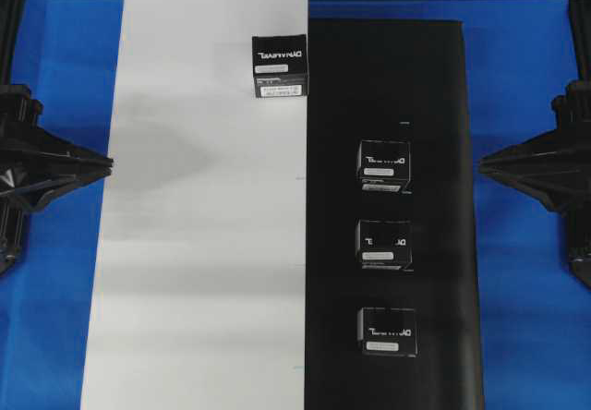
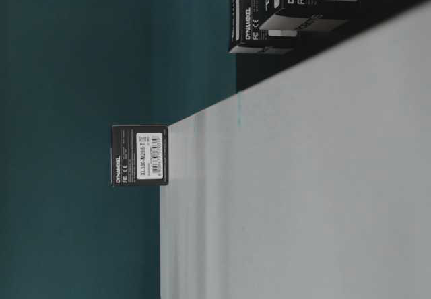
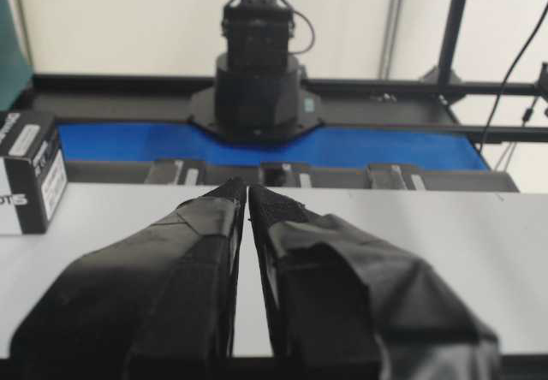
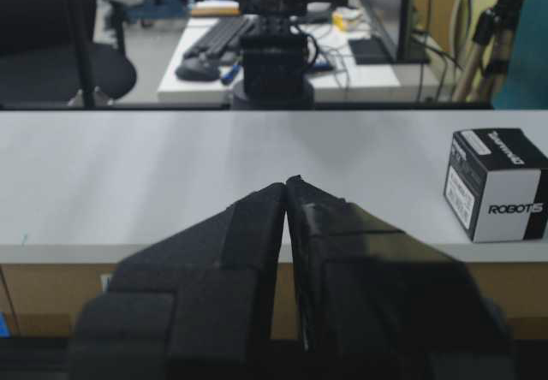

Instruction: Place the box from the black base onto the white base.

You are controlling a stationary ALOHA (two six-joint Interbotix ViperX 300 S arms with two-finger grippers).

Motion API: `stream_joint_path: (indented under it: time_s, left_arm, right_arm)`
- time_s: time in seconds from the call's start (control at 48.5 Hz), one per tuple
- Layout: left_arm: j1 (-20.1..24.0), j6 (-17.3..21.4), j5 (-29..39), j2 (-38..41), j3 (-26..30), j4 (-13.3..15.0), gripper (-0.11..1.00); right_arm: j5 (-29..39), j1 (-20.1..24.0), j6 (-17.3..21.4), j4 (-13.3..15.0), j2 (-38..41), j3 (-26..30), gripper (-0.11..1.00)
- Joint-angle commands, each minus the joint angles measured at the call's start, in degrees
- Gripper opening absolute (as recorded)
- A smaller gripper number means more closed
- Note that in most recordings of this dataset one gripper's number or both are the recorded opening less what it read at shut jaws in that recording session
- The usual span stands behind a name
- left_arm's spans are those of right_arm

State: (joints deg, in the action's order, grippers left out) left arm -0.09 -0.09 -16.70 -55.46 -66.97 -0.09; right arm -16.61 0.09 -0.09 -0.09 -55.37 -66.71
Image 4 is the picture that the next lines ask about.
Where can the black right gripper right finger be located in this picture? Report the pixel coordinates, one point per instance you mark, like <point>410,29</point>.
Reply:
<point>376,303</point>

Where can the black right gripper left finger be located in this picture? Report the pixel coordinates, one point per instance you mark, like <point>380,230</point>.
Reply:
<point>196,305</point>

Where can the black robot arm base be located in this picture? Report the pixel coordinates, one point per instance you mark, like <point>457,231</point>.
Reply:
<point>274,59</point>

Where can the white base board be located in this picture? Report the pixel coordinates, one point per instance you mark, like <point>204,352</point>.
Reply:
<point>94,187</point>

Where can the black white Robotis box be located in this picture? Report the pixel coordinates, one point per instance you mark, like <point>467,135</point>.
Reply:
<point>496,185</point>

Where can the black computer mouse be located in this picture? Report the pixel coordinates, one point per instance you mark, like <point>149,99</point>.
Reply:
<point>197,71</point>

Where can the black keyboard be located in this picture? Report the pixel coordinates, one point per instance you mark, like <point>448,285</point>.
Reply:
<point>223,35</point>

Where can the black office chair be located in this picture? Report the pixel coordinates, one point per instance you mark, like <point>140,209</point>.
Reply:
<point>38,59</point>

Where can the black computer monitor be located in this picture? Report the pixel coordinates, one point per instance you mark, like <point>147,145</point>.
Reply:
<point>391,41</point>

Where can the camera tripod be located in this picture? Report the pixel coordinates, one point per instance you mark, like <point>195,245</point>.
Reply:
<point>487,62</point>

